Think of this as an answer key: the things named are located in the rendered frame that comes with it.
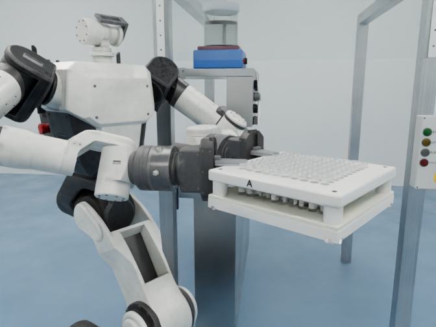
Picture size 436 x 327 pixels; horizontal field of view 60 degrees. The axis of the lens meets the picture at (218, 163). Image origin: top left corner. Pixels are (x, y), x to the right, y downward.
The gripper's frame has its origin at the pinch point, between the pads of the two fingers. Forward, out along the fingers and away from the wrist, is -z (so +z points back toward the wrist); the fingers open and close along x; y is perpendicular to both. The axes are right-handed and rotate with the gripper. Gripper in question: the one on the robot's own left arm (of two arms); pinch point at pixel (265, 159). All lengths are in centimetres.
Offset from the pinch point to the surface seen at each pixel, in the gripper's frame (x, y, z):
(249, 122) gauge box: -2, -49, 53
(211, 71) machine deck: -22, -39, 64
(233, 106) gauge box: -8, -45, 58
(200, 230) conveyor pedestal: 50, -44, 81
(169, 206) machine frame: 32, -23, 74
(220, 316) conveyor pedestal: 94, -50, 74
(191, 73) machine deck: -21, -34, 71
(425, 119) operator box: -4, -81, -1
